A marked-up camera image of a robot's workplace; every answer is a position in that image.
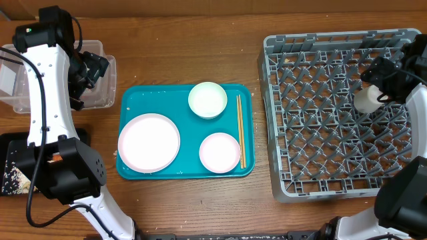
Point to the white cup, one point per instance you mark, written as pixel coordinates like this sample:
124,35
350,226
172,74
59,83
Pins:
366,100

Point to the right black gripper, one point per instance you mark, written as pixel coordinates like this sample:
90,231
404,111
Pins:
376,76

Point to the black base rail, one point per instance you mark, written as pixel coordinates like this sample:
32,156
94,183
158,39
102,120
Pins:
290,235

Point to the grey dishwasher rack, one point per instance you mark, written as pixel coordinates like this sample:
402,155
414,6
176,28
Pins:
319,146

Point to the rice and peanut scraps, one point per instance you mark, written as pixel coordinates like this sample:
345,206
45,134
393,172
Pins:
14,181

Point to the large white plate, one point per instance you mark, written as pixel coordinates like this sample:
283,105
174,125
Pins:
149,143

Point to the teal serving tray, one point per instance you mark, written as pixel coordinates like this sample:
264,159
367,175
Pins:
172,102

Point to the black waste tray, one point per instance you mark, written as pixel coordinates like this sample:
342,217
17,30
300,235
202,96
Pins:
13,160

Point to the clear plastic bin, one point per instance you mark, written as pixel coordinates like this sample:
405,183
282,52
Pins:
15,87

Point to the wooden chopstick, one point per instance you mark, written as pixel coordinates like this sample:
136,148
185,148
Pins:
243,140
239,131

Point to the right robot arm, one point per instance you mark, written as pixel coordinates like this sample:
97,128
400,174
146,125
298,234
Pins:
399,211

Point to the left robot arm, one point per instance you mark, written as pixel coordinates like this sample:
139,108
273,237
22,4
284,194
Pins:
45,49

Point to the small white plate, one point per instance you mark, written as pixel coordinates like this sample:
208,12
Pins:
219,153

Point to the white bowl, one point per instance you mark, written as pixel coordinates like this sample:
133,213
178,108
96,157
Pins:
207,100

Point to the orange carrot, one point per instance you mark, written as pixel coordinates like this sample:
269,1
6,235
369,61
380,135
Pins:
54,158

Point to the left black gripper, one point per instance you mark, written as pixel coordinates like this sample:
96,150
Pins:
97,65

